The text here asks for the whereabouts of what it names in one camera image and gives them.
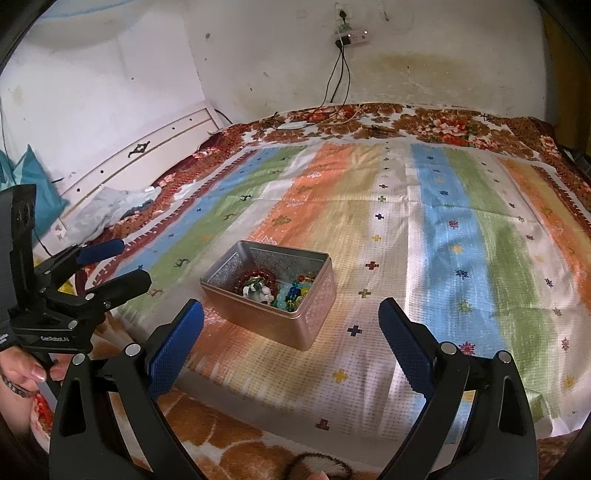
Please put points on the dark beaded wristband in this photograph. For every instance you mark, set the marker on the dark beaded wristband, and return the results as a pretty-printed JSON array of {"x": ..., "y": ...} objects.
[{"x": 16, "y": 388}]

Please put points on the white wooden headboard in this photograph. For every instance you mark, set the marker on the white wooden headboard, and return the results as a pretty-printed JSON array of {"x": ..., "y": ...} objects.
[{"x": 138, "y": 157}]

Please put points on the teal pillow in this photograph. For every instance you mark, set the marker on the teal pillow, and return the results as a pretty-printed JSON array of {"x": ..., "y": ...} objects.
[{"x": 37, "y": 180}]

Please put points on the striped printed mat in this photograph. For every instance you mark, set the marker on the striped printed mat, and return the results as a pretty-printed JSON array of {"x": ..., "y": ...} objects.
[{"x": 461, "y": 230}]

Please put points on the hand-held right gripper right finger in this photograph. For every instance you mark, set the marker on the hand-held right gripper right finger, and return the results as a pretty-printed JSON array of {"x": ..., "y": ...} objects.
[{"x": 406, "y": 350}]

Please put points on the wall socket with plug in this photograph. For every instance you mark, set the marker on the wall socket with plug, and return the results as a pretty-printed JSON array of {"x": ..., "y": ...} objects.
[{"x": 342, "y": 13}]

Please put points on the person's left hand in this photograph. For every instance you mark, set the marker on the person's left hand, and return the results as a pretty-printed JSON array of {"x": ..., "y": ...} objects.
[{"x": 27, "y": 371}]

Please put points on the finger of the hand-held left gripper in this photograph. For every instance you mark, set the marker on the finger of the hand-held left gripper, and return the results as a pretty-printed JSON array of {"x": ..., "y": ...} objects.
[
  {"x": 99, "y": 251},
  {"x": 122, "y": 285}
]

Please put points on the grey crumpled cloth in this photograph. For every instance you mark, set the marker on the grey crumpled cloth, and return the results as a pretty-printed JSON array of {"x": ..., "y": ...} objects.
[{"x": 106, "y": 203}]

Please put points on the white power strip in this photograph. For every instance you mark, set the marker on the white power strip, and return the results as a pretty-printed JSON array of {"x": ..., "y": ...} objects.
[{"x": 355, "y": 37}]

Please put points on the brown floral blanket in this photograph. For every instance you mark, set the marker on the brown floral blanket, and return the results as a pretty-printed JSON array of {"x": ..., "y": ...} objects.
[{"x": 438, "y": 124}]

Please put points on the dark wooden furniture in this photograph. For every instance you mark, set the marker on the dark wooden furniture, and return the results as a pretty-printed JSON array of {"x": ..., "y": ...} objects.
[{"x": 570, "y": 92}]

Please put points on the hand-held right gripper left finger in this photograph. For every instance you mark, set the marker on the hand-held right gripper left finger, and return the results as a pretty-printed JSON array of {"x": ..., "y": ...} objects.
[{"x": 178, "y": 350}]

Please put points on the person's left forearm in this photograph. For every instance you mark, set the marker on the person's left forearm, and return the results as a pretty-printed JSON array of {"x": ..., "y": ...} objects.
[{"x": 11, "y": 413}]

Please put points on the embossed metal tin box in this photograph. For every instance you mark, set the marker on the embossed metal tin box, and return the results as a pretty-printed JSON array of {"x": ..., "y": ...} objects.
[{"x": 277, "y": 328}]

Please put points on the orange fuzzy blanket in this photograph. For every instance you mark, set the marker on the orange fuzzy blanket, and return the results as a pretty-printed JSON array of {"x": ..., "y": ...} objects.
[{"x": 221, "y": 443}]

